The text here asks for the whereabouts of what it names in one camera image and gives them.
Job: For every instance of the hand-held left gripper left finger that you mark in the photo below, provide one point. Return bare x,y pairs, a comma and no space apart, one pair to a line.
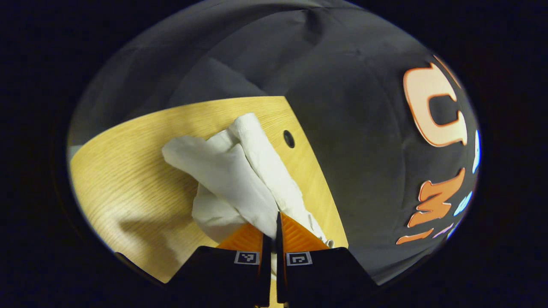
266,265

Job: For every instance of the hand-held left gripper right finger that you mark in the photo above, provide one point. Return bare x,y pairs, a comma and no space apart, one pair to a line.
279,256

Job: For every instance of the white jeans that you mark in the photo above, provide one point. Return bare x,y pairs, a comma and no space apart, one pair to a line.
231,171

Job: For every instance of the black backdrop cloth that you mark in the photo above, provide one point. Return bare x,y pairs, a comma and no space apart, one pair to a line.
351,128

